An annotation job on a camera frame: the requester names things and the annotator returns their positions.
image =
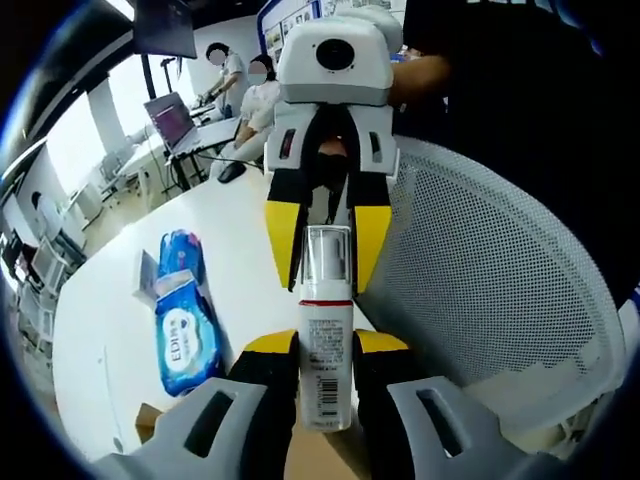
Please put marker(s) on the dark wall mounted screen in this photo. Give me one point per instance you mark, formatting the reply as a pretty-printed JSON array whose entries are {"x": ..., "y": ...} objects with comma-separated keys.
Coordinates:
[{"x": 165, "y": 27}]

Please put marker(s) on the blue framed notice board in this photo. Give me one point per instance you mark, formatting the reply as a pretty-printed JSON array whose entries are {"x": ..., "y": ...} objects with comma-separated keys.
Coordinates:
[{"x": 272, "y": 32}]

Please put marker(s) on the person's black shirt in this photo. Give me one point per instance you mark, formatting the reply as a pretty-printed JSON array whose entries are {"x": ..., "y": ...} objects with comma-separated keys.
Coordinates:
[{"x": 525, "y": 100}]

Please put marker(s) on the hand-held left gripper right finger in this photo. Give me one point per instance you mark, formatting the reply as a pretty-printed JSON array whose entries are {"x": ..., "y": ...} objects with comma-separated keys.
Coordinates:
[{"x": 380, "y": 380}]

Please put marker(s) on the open laptop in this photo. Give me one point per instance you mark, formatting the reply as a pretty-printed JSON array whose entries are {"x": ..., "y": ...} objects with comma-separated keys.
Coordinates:
[{"x": 172, "y": 120}]

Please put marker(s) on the blue wet wipes soft item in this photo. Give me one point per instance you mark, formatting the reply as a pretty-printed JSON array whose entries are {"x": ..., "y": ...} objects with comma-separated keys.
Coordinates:
[{"x": 185, "y": 345}]

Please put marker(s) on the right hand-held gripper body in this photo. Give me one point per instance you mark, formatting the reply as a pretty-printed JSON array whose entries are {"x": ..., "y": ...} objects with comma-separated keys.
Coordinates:
[{"x": 310, "y": 75}]

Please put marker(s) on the brown cardboard shoe box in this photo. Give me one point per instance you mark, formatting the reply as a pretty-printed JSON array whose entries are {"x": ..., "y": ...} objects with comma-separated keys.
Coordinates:
[{"x": 149, "y": 422}]

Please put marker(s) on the white pump bottle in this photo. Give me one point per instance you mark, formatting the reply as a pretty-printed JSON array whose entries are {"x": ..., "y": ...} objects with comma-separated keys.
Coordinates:
[{"x": 325, "y": 350}]

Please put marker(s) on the white side desk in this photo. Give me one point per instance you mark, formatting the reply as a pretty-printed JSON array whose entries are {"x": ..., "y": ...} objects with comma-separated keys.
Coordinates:
[{"x": 210, "y": 131}]

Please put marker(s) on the grey mesh office chair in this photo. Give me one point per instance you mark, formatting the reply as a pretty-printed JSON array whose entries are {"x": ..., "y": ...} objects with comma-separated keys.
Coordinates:
[{"x": 475, "y": 275}]

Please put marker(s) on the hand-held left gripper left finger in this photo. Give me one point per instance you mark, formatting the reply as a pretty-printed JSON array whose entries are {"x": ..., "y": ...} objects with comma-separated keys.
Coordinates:
[{"x": 275, "y": 380}]

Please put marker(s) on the black computer mouse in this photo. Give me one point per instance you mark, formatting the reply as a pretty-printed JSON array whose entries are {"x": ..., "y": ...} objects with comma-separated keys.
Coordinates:
[{"x": 231, "y": 173}]

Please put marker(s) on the white office chair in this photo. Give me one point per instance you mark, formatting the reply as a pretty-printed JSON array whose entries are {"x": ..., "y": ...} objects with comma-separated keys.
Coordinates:
[{"x": 47, "y": 265}]

